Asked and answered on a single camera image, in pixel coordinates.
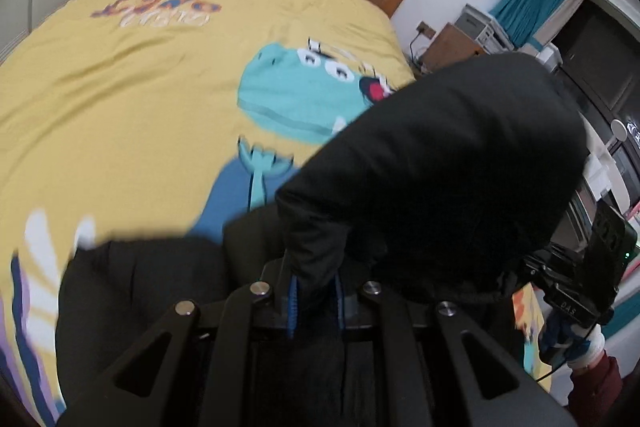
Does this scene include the white printer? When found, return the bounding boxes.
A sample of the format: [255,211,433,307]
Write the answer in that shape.
[452,4,514,52]

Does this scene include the white desk lamp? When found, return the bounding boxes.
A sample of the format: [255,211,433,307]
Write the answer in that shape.
[610,119,632,154]

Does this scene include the wooden nightstand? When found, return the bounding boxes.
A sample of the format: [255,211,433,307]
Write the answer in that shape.
[420,23,486,72]

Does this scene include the white desk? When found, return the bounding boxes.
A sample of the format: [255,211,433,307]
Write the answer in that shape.
[565,142,640,248]

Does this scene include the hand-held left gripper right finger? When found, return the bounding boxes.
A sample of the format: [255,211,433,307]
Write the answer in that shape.
[332,272,577,427]

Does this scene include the yellow printed bedsheet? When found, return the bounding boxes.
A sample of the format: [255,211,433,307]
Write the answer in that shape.
[0,0,553,427]

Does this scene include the white storage box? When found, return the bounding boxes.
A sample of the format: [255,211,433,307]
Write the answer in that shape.
[535,44,563,72]

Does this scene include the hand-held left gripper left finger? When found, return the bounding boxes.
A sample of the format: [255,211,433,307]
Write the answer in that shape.
[57,259,302,427]

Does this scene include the person's right forearm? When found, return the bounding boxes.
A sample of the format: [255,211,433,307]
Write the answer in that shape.
[565,332,623,427]

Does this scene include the teal curtain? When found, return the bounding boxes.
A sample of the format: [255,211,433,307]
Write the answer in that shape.
[487,0,576,52]

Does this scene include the black puffer coat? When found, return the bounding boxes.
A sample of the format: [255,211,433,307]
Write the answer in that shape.
[55,52,591,427]

